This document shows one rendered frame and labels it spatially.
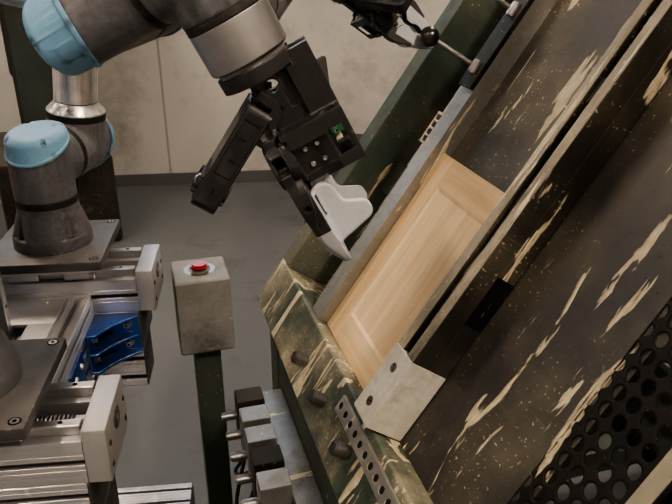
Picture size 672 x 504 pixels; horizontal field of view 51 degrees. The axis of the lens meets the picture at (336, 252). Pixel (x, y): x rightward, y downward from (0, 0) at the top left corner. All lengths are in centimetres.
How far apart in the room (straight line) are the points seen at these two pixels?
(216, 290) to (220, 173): 90
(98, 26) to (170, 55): 424
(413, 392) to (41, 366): 54
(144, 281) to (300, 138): 88
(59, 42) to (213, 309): 99
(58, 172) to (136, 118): 357
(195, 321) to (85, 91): 53
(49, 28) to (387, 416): 72
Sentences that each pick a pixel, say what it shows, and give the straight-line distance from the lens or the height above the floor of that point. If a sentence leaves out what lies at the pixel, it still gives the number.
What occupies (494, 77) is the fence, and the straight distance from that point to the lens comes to 137.
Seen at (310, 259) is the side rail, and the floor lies 92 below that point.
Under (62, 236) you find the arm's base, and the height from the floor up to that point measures 107.
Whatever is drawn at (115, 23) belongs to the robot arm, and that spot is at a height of 154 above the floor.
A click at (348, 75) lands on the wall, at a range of 491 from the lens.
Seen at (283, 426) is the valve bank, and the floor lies 74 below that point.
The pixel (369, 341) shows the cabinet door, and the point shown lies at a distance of 127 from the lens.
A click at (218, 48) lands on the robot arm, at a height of 152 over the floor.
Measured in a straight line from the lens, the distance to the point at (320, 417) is 125.
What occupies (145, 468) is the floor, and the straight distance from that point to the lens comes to 250.
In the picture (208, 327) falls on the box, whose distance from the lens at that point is 158.
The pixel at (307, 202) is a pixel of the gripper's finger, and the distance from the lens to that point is 63.
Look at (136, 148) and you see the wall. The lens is 505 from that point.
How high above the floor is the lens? 161
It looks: 24 degrees down
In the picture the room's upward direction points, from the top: straight up
